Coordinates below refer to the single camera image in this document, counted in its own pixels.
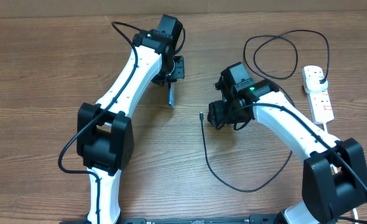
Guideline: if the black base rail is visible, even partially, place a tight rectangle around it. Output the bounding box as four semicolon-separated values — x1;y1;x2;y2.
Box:
116;214;286;224

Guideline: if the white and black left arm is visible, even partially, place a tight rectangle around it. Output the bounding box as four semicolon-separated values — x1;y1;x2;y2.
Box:
77;14;185;223

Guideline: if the white USB charger plug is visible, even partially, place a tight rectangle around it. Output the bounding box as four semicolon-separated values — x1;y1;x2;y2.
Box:
304;76;328;93

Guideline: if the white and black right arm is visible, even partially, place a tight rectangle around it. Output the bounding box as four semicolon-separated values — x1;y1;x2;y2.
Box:
207;62;367;223

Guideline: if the white power strip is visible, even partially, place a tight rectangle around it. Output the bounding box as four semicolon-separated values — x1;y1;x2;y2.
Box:
302;65;334;124

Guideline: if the black Galaxy smartphone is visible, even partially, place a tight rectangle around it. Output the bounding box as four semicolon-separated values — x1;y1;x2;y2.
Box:
168;82;175;110

